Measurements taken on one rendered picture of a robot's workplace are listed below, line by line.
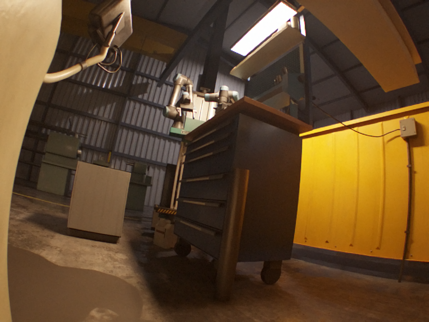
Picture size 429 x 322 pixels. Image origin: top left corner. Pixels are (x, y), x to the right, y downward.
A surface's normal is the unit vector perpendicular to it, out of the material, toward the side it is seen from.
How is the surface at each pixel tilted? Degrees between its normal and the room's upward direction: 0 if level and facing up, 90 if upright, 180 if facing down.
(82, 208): 90
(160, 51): 90
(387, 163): 90
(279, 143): 90
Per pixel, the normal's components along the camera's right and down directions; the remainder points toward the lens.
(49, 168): 0.49, -0.11
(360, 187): -0.86, -0.22
